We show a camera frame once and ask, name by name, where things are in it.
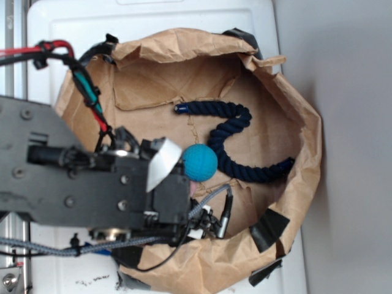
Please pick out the aluminum rail frame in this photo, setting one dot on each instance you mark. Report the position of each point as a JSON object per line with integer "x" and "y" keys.
{"x": 15, "y": 272}

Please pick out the brown paper bag bin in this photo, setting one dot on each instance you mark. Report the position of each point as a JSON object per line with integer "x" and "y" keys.
{"x": 142, "y": 80}

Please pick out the gray plush donkey toy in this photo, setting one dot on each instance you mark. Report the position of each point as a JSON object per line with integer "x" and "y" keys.
{"x": 193, "y": 188}

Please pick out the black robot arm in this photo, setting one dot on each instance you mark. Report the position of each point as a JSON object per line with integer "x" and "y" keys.
{"x": 48, "y": 177}

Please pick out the blue foam ball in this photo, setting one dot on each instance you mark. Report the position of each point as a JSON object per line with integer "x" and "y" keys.
{"x": 200, "y": 162}

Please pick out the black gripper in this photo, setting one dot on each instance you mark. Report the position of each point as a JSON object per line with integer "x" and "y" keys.
{"x": 151, "y": 192}

